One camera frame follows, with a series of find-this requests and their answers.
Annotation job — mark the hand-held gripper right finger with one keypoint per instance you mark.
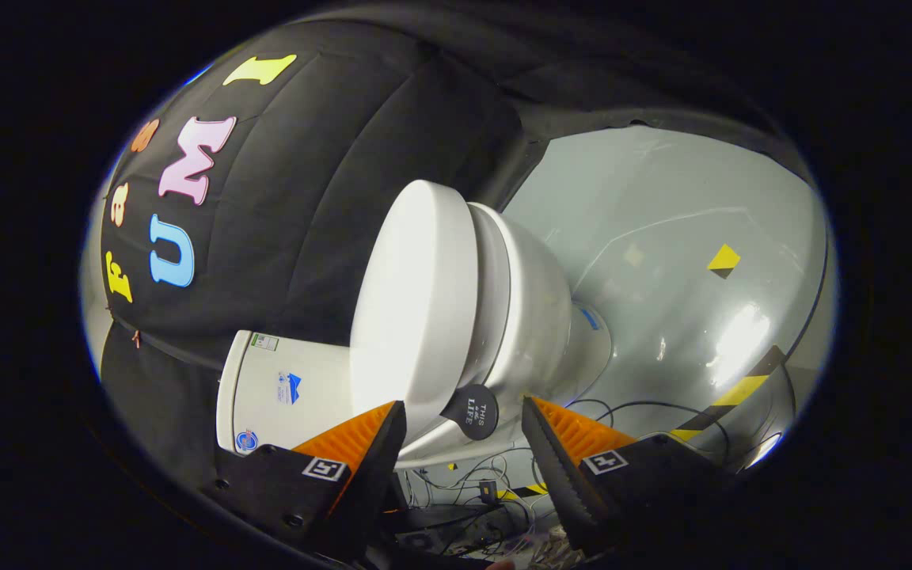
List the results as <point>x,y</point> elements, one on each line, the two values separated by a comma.
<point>559,483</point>

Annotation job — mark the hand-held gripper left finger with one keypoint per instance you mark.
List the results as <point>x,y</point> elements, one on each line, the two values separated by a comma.
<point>381,467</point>

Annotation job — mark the white toilet seat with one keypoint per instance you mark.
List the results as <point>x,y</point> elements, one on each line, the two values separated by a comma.
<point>492,293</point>

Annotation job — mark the small grey floor device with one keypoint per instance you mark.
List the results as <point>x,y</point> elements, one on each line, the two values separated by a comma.
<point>488,491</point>

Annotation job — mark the yellow black striped floor tape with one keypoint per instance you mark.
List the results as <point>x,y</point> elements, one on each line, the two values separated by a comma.
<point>741,389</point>

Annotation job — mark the black backdrop cloth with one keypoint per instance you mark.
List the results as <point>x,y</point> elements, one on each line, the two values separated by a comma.
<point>329,182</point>

